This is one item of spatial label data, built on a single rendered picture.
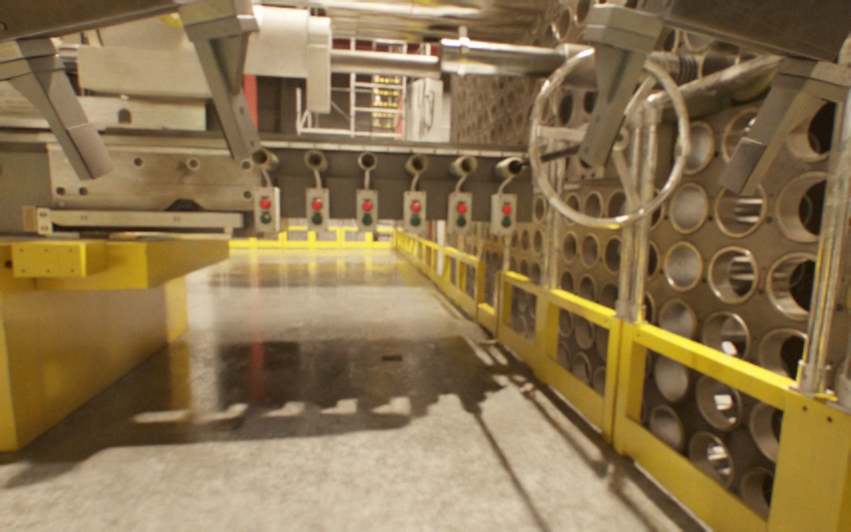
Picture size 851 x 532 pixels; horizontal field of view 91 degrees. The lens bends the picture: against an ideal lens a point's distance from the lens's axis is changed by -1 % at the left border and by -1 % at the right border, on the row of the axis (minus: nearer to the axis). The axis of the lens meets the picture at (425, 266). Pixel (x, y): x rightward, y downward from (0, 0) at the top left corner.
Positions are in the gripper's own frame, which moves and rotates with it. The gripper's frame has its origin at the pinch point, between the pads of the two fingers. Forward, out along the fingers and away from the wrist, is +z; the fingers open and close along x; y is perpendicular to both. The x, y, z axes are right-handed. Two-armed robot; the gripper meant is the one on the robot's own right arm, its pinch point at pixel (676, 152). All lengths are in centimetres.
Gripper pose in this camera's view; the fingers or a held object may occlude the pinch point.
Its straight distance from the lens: 40.0
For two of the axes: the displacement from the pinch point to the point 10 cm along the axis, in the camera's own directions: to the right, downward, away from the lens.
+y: 0.7, 5.1, -8.6
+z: -1.9, 8.5, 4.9
